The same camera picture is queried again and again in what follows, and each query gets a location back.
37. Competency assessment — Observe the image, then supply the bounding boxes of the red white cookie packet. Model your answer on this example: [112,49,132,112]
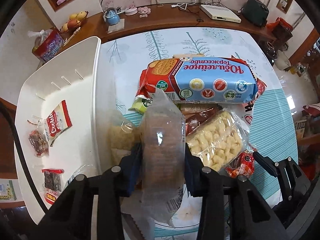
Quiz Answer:
[44,100,73,147]

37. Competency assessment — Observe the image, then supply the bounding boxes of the white round pot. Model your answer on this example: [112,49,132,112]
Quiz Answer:
[275,50,291,71]

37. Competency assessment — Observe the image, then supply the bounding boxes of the white red apple chips bag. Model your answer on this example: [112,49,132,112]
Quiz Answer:
[241,79,267,127]

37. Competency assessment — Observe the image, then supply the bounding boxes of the blue red biscuit package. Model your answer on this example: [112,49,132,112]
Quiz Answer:
[136,57,258,103]

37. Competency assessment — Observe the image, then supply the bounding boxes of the dark ceramic jar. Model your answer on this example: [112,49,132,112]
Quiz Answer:
[259,41,278,66]

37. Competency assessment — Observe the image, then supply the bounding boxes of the large clear blue snack bag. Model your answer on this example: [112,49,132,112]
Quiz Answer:
[65,164,98,188]

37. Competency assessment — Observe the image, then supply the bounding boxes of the orange red snack packet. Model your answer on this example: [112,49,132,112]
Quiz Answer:
[225,151,255,178]

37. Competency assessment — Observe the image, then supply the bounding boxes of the clear bag puffed corn snacks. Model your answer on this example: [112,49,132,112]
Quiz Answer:
[186,108,248,172]

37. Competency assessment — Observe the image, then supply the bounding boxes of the green snack packet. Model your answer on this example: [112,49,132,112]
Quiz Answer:
[129,98,152,115]

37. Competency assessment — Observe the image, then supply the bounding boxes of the red gift bag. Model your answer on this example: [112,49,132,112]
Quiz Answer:
[266,17,293,47]

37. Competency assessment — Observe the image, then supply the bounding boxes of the bowl of fruit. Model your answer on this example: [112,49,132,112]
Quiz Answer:
[60,11,88,33]

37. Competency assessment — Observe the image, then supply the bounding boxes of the clear nut cluster packet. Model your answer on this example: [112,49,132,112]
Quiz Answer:
[27,120,49,158]

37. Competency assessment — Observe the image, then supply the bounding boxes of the pink small ornament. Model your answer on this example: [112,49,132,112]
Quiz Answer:
[137,7,151,18]

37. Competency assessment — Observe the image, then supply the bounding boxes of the white plastic storage bin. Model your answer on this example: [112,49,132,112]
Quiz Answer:
[15,36,116,223]

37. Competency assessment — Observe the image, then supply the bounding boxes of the clear bag brown cookies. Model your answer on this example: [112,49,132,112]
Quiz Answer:
[139,88,185,225]

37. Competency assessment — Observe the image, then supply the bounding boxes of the dark dates red-trim packet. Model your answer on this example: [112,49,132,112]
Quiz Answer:
[41,168,64,205]

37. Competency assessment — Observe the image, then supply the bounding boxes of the brown chocolate snack packet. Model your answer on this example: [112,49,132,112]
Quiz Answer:
[178,103,222,135]

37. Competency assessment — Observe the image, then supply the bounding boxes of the white set-top box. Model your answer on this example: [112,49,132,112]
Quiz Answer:
[200,4,241,23]

